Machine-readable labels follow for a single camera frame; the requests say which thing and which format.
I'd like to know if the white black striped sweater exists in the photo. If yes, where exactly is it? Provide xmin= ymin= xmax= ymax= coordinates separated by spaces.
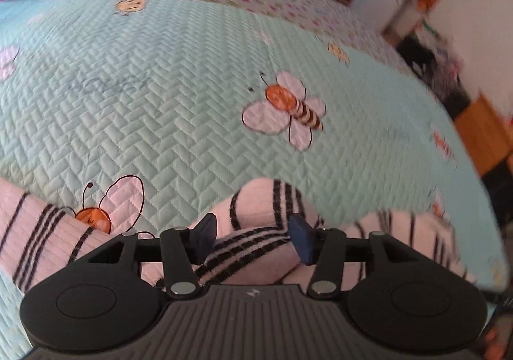
xmin=1 ymin=175 xmax=472 ymax=291

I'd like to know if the mint green quilted bedspread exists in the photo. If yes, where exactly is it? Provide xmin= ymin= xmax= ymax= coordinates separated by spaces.
xmin=0 ymin=0 xmax=510 ymax=360

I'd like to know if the orange wooden furniture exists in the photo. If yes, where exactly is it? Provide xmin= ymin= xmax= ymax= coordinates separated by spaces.
xmin=454 ymin=92 xmax=512 ymax=178

